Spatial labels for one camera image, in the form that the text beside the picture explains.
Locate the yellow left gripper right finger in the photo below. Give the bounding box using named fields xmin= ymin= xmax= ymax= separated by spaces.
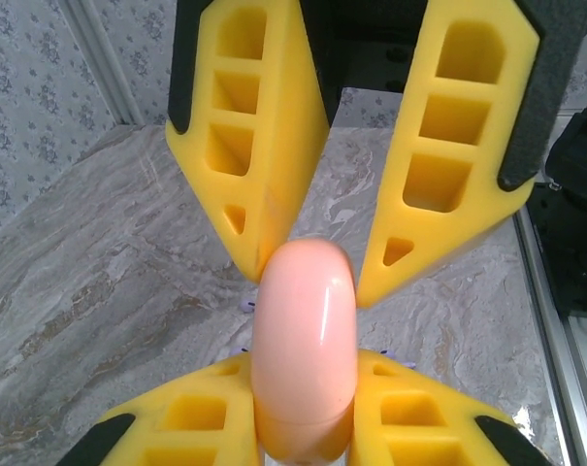
xmin=349 ymin=349 xmax=552 ymax=466

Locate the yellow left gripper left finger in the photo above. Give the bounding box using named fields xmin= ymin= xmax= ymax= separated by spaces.
xmin=69 ymin=351 xmax=261 ymax=466

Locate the pink round charging case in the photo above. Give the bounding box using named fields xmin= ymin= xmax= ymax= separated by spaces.
xmin=250 ymin=238 xmax=360 ymax=462

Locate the long aluminium base rail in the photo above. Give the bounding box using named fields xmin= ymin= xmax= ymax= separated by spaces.
xmin=513 ymin=213 xmax=587 ymax=466

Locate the aluminium corner post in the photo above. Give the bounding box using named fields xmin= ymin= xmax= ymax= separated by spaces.
xmin=72 ymin=0 xmax=147 ymax=125

